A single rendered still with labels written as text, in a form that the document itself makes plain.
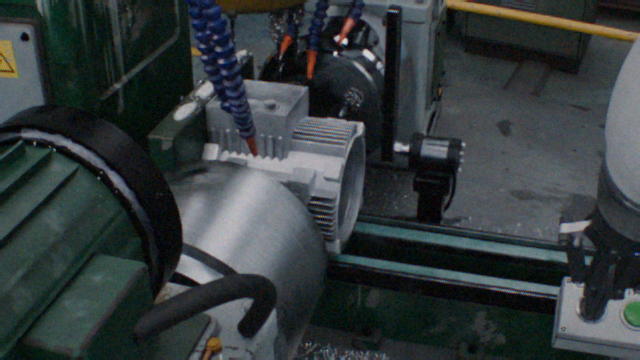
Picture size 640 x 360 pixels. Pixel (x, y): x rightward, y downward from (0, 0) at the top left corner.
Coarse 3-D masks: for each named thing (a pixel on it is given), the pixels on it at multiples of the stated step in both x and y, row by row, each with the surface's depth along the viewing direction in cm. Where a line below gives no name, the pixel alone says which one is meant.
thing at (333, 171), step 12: (360, 132) 112; (216, 144) 107; (204, 156) 106; (216, 156) 106; (324, 168) 103; (336, 168) 102; (336, 180) 102; (360, 204) 119; (336, 240) 108; (336, 252) 108
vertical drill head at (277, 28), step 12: (216, 0) 92; (228, 0) 91; (240, 0) 91; (252, 0) 91; (264, 0) 92; (276, 0) 92; (288, 0) 93; (300, 0) 94; (228, 12) 93; (240, 12) 93; (252, 12) 93; (264, 12) 93; (276, 12) 95; (288, 12) 103; (300, 12) 103; (276, 24) 96; (276, 36) 97
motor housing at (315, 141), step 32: (320, 128) 107; (352, 128) 107; (224, 160) 108; (256, 160) 107; (288, 160) 106; (320, 160) 105; (352, 160) 117; (320, 192) 103; (352, 192) 119; (320, 224) 105; (352, 224) 116
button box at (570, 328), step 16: (560, 288) 83; (576, 288) 82; (560, 304) 81; (576, 304) 81; (608, 304) 80; (624, 304) 80; (560, 320) 80; (576, 320) 80; (608, 320) 79; (624, 320) 79; (560, 336) 80; (576, 336) 79; (592, 336) 79; (608, 336) 78; (624, 336) 78; (592, 352) 82; (608, 352) 81; (624, 352) 80
